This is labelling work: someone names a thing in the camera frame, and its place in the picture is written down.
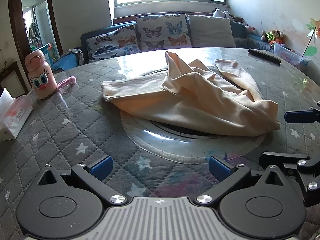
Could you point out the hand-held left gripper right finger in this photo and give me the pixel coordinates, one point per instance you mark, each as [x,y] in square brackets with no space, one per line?
[218,168]

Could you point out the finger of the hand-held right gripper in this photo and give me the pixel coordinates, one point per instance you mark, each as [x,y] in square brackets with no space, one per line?
[282,158]
[297,116]

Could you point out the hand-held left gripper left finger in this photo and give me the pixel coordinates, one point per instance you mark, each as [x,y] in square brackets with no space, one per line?
[102,168]

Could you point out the cream pants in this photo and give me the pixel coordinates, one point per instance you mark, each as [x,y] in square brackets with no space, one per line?
[200,100]

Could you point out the clear plastic storage box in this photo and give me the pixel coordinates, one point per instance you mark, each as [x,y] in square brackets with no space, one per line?
[287,53]

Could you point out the round glass turntable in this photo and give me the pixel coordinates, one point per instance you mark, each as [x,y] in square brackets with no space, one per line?
[160,140]

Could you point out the black remote control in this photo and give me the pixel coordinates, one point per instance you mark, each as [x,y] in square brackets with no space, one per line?
[265,55]

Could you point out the colourful plush toy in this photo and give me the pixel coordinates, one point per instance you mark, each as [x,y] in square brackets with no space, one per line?
[272,36]

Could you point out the paper pinwheel flower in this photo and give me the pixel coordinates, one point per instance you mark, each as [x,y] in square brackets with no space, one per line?
[313,27]

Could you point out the pink plush toy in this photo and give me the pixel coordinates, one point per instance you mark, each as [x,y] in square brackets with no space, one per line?
[250,28]

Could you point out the white tissue box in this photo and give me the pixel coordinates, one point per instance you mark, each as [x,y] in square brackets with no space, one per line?
[15,117]

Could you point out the dark blue sofa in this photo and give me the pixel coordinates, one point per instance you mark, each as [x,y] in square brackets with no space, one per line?
[239,30]

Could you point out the pink cartoon face bottle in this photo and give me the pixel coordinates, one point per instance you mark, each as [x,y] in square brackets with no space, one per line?
[41,77]

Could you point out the blue cloth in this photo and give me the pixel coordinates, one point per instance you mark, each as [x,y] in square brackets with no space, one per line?
[65,61]

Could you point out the grey garment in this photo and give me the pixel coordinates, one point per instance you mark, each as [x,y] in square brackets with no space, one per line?
[78,53]

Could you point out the grey pillow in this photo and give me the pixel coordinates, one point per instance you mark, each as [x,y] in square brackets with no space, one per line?
[210,30]

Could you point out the butterfly print cushion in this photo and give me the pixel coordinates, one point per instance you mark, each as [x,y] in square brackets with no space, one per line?
[115,42]
[162,30]

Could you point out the black and white plush toy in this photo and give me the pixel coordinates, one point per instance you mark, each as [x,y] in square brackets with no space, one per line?
[221,13]

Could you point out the blue plastic cabinet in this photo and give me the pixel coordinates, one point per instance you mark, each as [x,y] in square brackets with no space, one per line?
[46,51]

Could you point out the brown door frame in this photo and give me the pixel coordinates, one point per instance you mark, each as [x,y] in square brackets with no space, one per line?
[16,37]

